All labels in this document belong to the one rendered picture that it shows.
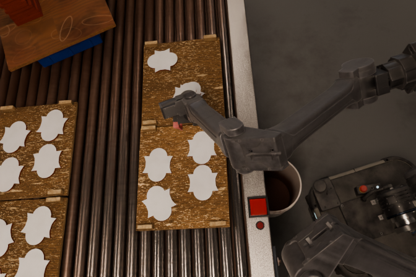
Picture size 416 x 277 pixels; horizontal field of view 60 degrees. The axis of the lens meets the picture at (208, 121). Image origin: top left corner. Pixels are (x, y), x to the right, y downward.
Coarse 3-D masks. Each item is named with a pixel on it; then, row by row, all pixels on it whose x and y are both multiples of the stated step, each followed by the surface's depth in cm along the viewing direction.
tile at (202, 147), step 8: (200, 136) 143; (208, 136) 143; (192, 144) 142; (200, 144) 142; (208, 144) 142; (192, 152) 141; (200, 152) 141; (208, 152) 140; (200, 160) 139; (208, 160) 139
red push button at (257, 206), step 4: (252, 200) 133; (256, 200) 133; (260, 200) 132; (264, 200) 132; (252, 204) 132; (256, 204) 132; (260, 204) 132; (264, 204) 132; (252, 208) 132; (256, 208) 132; (260, 208) 131; (264, 208) 131; (252, 212) 131; (256, 212) 131; (260, 212) 131; (264, 212) 131
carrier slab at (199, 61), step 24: (144, 48) 164; (168, 48) 163; (192, 48) 161; (216, 48) 160; (144, 72) 159; (168, 72) 158; (192, 72) 156; (216, 72) 155; (144, 96) 154; (168, 96) 153; (216, 96) 150; (144, 120) 150; (168, 120) 149
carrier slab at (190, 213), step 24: (144, 144) 146; (168, 144) 145; (216, 144) 142; (144, 168) 142; (192, 168) 140; (216, 168) 138; (144, 192) 138; (192, 192) 136; (216, 192) 135; (144, 216) 134; (192, 216) 132; (216, 216) 131
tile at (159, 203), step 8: (152, 192) 137; (160, 192) 136; (168, 192) 136; (144, 200) 136; (152, 200) 135; (160, 200) 135; (168, 200) 135; (152, 208) 134; (160, 208) 134; (168, 208) 134; (160, 216) 133; (168, 216) 132
